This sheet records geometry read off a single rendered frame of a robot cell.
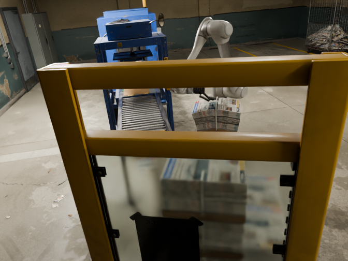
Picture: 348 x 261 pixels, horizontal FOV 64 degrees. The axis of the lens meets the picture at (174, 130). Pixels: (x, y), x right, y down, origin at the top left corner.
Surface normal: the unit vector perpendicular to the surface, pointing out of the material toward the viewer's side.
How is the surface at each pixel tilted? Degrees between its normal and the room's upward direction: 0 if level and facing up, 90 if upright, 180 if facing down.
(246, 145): 90
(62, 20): 90
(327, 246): 0
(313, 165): 90
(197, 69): 90
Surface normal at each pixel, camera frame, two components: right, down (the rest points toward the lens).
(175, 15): 0.16, 0.41
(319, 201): -0.19, 0.43
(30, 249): -0.07, -0.90
